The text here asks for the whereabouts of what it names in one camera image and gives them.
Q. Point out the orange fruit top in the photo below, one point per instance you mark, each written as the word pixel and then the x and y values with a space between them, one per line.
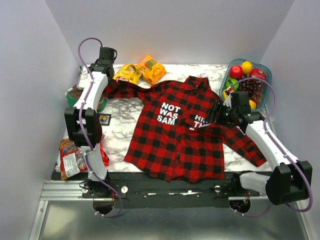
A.
pixel 247 67

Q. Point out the red black plaid shirt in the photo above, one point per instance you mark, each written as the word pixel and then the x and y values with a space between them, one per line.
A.
pixel 172 139

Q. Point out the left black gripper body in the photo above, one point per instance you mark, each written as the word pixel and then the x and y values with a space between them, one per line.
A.
pixel 110 81

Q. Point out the yellow Lays chips bag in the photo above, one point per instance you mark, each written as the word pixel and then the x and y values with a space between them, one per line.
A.
pixel 128 73

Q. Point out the yellow lemon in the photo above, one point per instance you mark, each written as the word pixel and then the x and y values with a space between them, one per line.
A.
pixel 225 94

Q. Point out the red candy snack bag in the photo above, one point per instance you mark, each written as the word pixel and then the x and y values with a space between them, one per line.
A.
pixel 72 161

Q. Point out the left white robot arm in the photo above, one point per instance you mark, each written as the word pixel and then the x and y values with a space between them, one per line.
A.
pixel 82 120

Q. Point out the green bowl with brown paper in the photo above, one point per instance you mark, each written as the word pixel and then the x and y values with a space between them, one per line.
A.
pixel 73 95

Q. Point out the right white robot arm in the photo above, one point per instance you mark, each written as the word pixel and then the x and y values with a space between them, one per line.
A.
pixel 290 178

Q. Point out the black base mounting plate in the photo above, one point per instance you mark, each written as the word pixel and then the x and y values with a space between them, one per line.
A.
pixel 139 191

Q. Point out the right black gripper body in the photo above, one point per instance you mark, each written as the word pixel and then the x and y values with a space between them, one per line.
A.
pixel 225 115

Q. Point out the orange snack bag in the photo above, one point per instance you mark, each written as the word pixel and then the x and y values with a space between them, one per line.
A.
pixel 151 70

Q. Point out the orange fruit bottom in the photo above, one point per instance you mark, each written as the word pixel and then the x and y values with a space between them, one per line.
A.
pixel 252 105

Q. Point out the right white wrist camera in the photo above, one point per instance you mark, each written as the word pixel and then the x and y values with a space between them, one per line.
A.
pixel 228 101

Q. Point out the red apple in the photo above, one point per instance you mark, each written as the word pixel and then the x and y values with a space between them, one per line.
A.
pixel 236 72

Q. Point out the orange fruit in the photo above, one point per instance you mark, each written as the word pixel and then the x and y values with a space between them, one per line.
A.
pixel 252 105
pixel 247 67

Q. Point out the purple grape bunch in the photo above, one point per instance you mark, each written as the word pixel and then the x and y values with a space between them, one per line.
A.
pixel 253 87

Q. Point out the small black brooch card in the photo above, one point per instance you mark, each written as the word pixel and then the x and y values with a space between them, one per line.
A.
pixel 104 119

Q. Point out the red dragon fruit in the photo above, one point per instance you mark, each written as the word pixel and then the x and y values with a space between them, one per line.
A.
pixel 258 73

